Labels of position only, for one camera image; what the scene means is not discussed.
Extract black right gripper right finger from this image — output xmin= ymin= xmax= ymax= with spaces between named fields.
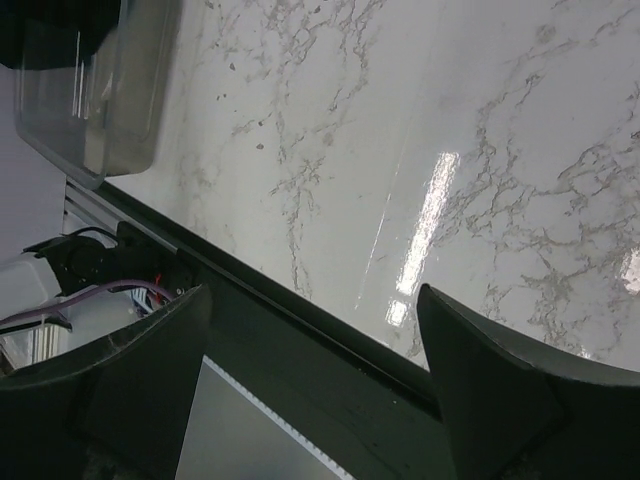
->
xmin=417 ymin=284 xmax=639 ymax=479

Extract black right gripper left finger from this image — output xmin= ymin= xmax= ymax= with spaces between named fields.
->
xmin=1 ymin=286 xmax=212 ymax=479

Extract clear plastic bin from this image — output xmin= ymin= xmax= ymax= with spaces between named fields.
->
xmin=1 ymin=1 xmax=183 ymax=189

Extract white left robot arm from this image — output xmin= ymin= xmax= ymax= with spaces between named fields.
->
xmin=1 ymin=235 xmax=162 ymax=316

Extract white slotted cable duct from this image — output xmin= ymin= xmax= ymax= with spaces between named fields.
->
xmin=203 ymin=355 xmax=355 ymax=480

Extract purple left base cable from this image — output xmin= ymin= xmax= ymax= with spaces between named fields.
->
xmin=0 ymin=280 xmax=174 ymax=331

